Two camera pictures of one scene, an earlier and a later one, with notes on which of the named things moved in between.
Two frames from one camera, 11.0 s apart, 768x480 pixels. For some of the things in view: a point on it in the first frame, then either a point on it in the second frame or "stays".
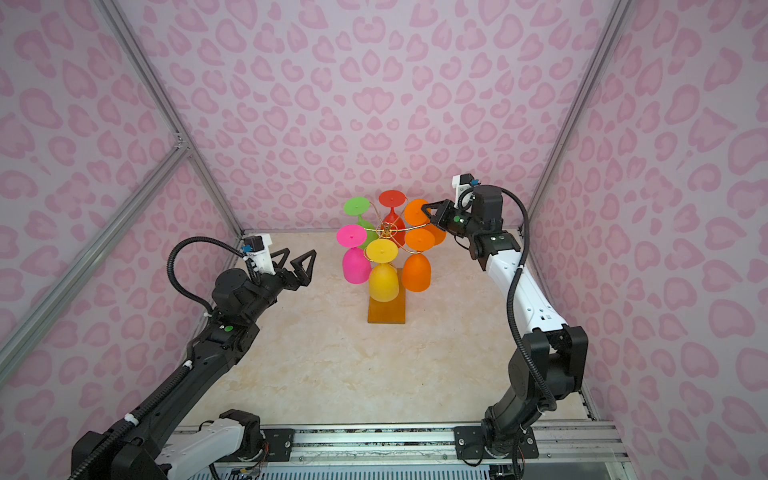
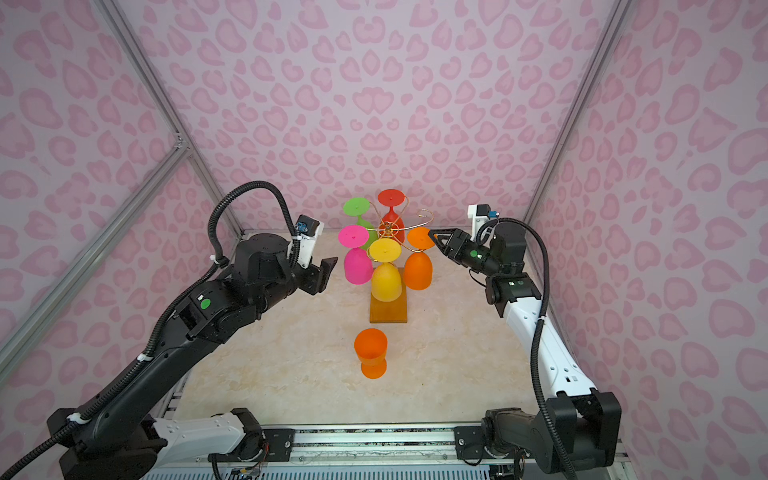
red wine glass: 393,225 stays
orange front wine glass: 416,272 stays
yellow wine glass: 383,279 stays
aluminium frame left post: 167,107 stays
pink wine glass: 356,265 stays
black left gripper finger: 302,274 to 326,268
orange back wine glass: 415,216 to 371,346
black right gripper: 447,209 to 460,242
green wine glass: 358,206 stays
